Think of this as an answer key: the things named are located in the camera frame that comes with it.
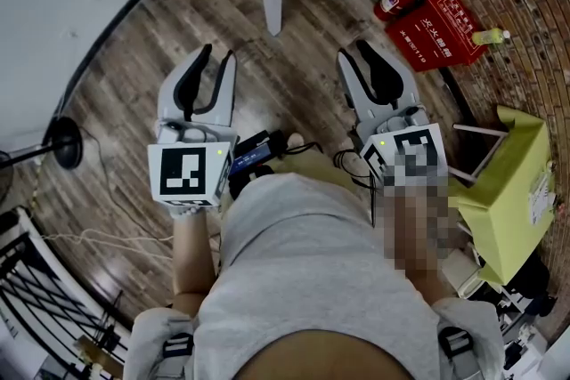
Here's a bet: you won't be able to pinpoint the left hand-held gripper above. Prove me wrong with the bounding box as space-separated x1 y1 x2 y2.
147 43 240 214

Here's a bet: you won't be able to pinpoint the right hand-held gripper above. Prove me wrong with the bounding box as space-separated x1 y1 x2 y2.
337 40 449 189

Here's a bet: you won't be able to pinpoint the person's right forearm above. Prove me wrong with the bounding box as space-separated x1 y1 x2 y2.
378 185 460 308

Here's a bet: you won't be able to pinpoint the person's left forearm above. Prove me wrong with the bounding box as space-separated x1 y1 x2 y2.
171 208 224 317

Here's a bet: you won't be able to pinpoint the black device with blue label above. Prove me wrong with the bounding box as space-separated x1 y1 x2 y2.
229 129 286 179

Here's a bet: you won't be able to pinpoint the red fire equipment box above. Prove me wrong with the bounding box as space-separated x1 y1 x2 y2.
385 0 489 73

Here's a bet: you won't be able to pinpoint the black waist pouch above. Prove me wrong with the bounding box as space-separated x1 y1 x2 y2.
229 166 277 199

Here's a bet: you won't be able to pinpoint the person's khaki trousers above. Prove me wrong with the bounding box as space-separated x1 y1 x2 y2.
266 141 371 192

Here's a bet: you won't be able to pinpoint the yellow-green drink bottle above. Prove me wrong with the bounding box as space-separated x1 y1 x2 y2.
471 28 512 46

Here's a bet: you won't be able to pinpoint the black round stand base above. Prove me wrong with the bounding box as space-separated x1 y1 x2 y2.
0 116 85 171

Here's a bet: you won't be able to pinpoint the yellow-green cardboard box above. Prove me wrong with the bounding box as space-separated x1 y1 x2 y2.
458 104 558 286

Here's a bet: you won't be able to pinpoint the person's grey t-shirt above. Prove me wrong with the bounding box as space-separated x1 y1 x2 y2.
128 172 507 380

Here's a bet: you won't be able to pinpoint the black metal railing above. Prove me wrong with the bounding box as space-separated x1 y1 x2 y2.
0 208 130 370

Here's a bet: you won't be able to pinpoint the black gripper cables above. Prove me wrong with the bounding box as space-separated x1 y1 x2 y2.
333 149 379 228

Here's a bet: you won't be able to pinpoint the white metal frame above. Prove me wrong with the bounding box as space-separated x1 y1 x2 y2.
452 123 509 188

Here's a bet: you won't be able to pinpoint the white floor cable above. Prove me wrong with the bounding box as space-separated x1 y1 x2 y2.
42 228 175 244

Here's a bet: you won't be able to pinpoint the black left shoulder strap buckle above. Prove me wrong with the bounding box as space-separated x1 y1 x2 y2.
162 331 196 380

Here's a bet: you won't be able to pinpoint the black shoulder strap buckle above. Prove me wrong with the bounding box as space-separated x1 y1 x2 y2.
438 326 476 380
162 331 196 380

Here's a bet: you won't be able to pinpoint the black right shoulder strap buckle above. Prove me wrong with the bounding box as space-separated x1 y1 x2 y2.
438 326 476 380

